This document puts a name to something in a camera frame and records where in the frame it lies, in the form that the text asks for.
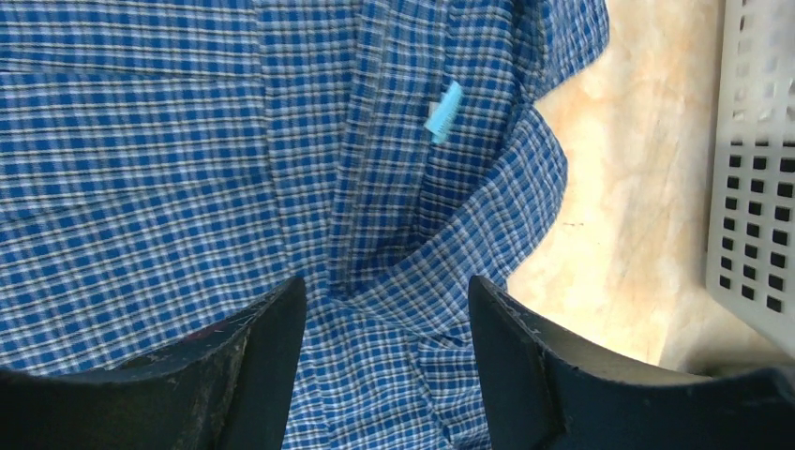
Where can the light blue shirt label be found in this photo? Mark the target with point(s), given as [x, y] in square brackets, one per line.
[442, 114]

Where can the white plastic laundry basket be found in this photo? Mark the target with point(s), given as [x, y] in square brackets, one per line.
[750, 251]

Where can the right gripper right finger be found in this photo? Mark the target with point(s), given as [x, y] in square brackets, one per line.
[545, 387]

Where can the blue checkered long sleeve shirt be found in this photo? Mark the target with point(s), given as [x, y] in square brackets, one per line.
[164, 163]

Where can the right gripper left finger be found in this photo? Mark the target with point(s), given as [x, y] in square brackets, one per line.
[228, 386]

